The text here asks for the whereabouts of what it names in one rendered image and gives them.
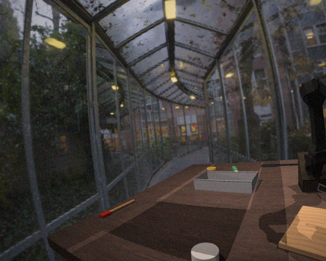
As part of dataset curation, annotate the grey cylinder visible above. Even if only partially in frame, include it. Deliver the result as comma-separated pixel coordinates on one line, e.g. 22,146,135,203
191,242,219,261

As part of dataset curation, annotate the grey metal roasting tin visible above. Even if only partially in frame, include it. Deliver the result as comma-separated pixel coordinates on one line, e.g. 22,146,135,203
194,171,259,194

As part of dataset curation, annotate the light brown wooden board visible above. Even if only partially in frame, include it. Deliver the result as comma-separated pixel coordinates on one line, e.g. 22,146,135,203
278,206,326,261

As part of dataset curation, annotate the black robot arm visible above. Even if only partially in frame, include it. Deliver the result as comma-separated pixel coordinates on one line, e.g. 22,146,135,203
299,74,326,175

